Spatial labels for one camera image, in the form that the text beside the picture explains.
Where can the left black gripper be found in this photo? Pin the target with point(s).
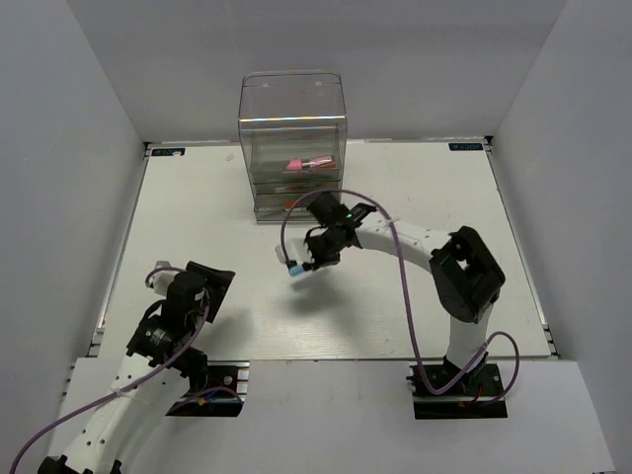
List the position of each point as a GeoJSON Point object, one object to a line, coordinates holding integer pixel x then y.
{"type": "Point", "coordinates": [217, 284]}

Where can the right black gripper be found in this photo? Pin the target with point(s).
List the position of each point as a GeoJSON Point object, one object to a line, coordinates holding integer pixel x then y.
{"type": "Point", "coordinates": [317, 261]}

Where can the blue highlighter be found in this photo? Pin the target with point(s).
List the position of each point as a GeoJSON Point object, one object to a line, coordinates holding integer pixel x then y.
{"type": "Point", "coordinates": [296, 271]}

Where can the red pen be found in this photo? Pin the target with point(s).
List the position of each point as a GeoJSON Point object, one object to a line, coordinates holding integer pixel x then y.
{"type": "Point", "coordinates": [295, 189]}

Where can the pink capped marker tube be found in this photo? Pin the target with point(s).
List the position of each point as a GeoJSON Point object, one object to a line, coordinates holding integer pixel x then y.
{"type": "Point", "coordinates": [297, 165]}

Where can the clear acrylic drawer organizer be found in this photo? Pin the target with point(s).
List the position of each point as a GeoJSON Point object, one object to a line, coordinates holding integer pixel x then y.
{"type": "Point", "coordinates": [285, 115]}

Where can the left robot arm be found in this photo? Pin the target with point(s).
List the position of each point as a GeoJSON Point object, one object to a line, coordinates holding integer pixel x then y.
{"type": "Point", "coordinates": [160, 367]}

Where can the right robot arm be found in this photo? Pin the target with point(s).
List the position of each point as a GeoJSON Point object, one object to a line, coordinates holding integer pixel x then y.
{"type": "Point", "coordinates": [467, 278]}

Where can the left blue table label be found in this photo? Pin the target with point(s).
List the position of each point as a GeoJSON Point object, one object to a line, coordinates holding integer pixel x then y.
{"type": "Point", "coordinates": [168, 152]}

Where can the blue table label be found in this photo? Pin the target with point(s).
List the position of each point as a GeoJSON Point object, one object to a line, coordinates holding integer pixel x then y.
{"type": "Point", "coordinates": [465, 146]}
{"type": "Point", "coordinates": [168, 152]}

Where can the right blue table label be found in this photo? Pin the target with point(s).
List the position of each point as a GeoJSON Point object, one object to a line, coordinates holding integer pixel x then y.
{"type": "Point", "coordinates": [465, 146]}

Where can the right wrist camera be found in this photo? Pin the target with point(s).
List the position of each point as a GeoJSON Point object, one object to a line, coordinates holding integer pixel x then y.
{"type": "Point", "coordinates": [294, 252]}

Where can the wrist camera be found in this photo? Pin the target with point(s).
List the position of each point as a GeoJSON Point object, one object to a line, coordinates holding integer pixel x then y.
{"type": "Point", "coordinates": [161, 277]}
{"type": "Point", "coordinates": [294, 252]}

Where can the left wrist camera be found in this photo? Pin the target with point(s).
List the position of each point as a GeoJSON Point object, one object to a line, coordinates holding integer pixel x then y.
{"type": "Point", "coordinates": [161, 277]}

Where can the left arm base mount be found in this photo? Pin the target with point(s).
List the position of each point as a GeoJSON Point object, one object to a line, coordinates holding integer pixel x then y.
{"type": "Point", "coordinates": [223, 395]}

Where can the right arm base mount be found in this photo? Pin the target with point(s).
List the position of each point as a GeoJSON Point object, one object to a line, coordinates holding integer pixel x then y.
{"type": "Point", "coordinates": [476, 397]}

